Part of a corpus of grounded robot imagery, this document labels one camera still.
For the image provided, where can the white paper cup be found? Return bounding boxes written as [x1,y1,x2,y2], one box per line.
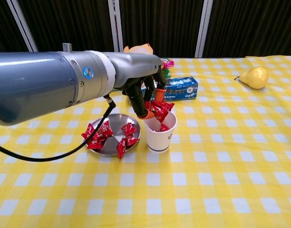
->
[143,111,177,154]

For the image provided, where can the yellow pear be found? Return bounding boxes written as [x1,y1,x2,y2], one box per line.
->
[233,66,269,90]

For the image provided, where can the white metal frame post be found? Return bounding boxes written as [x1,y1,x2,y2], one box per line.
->
[194,0,214,58]
[6,0,39,53]
[108,0,124,53]

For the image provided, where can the black curtain panel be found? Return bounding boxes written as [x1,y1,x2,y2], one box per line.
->
[119,0,204,58]
[202,0,291,58]
[18,0,116,53]
[0,0,33,54]

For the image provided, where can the orange plush toy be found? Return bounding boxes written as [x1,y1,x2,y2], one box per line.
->
[123,42,154,55]

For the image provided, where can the yellow white checkered tablecloth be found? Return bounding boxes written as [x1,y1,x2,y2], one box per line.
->
[0,56,291,228]

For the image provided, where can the pink green red tassel toy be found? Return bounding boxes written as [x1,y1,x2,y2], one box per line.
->
[159,57,175,79]

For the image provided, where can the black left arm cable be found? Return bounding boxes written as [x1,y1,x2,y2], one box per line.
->
[0,94,116,162]

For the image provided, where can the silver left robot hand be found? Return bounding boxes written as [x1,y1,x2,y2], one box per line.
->
[107,51,167,120]

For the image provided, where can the round silver metal plate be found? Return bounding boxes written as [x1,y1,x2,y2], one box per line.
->
[87,113,142,156]

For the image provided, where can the blue cookie box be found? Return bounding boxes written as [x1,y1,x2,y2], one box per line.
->
[140,76,199,102]

